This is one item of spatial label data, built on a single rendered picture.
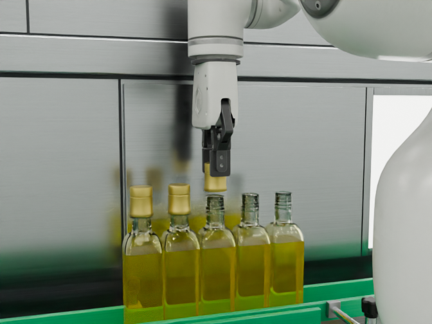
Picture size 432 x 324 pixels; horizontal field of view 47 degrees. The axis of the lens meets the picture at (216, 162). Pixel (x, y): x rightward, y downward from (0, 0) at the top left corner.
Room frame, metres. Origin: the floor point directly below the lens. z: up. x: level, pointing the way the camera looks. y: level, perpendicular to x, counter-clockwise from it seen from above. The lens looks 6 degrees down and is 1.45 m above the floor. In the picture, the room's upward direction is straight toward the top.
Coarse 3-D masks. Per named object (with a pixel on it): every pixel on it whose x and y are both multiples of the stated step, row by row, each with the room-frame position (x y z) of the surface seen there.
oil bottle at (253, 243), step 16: (240, 224) 0.78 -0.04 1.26; (240, 240) 0.75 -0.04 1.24; (256, 240) 0.76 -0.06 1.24; (240, 256) 0.75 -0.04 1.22; (256, 256) 0.76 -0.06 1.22; (240, 272) 0.75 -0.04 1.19; (256, 272) 0.76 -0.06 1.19; (240, 288) 0.75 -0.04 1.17; (256, 288) 0.76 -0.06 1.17; (240, 304) 0.75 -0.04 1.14; (256, 304) 0.76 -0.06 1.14
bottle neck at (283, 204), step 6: (276, 192) 0.80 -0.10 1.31; (282, 192) 0.81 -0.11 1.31; (288, 192) 0.81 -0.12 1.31; (276, 198) 0.79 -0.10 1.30; (282, 198) 0.79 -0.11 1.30; (288, 198) 0.79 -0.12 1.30; (276, 204) 0.79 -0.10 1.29; (282, 204) 0.79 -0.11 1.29; (288, 204) 0.79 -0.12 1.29; (276, 210) 0.79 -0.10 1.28; (282, 210) 0.79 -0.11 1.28; (288, 210) 0.79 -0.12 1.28; (276, 216) 0.79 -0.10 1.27; (282, 216) 0.79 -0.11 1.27; (288, 216) 0.79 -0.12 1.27; (282, 222) 0.79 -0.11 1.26; (288, 222) 0.79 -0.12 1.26
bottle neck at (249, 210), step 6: (246, 198) 0.77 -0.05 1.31; (252, 198) 0.77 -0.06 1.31; (258, 198) 0.78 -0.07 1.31; (246, 204) 0.77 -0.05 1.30; (252, 204) 0.77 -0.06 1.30; (258, 204) 0.78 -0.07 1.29; (240, 210) 0.78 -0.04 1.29; (246, 210) 0.77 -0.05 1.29; (252, 210) 0.77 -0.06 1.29; (258, 210) 0.78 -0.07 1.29; (246, 216) 0.77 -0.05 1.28; (252, 216) 0.77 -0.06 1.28; (258, 216) 0.78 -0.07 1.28; (240, 222) 0.78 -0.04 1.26; (246, 222) 0.77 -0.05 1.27; (252, 222) 0.77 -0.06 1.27; (258, 222) 0.78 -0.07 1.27
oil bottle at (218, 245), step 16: (208, 240) 0.74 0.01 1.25; (224, 240) 0.74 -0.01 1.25; (208, 256) 0.74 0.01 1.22; (224, 256) 0.74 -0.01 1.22; (208, 272) 0.74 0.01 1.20; (224, 272) 0.74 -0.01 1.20; (208, 288) 0.74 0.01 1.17; (224, 288) 0.74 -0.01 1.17; (208, 304) 0.74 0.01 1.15; (224, 304) 0.74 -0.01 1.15
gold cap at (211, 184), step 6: (204, 168) 0.76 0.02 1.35; (204, 174) 0.76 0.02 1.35; (204, 180) 0.76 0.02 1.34; (210, 180) 0.75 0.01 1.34; (216, 180) 0.75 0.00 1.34; (222, 180) 0.76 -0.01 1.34; (204, 186) 0.76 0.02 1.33; (210, 186) 0.75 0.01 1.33; (216, 186) 0.75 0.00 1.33; (222, 186) 0.76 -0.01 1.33
